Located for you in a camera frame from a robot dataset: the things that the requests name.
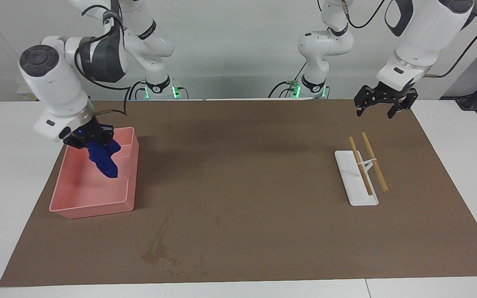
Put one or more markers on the blue towel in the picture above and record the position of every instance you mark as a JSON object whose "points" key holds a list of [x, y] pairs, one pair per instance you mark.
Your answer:
{"points": [[104, 161]]}

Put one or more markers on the brown table mat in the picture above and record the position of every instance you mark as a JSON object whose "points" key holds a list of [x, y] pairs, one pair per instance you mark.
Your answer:
{"points": [[263, 165]]}

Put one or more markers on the wooden rack rod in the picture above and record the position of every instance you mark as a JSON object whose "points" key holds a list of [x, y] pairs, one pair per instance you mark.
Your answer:
{"points": [[377, 167], [362, 169]]}

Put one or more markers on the white towel rack base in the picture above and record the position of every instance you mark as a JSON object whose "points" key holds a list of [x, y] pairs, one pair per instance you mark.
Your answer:
{"points": [[352, 182]]}

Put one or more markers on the pink plastic bin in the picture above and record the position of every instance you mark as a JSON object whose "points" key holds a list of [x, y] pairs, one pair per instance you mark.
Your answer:
{"points": [[89, 190]]}

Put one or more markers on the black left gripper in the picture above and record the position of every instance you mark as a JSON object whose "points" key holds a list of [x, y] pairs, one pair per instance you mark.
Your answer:
{"points": [[393, 95]]}

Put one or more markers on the white power socket box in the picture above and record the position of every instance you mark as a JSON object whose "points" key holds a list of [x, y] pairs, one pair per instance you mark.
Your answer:
{"points": [[25, 97]]}

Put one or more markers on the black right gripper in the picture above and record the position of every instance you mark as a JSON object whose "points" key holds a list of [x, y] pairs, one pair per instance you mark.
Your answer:
{"points": [[87, 131]]}

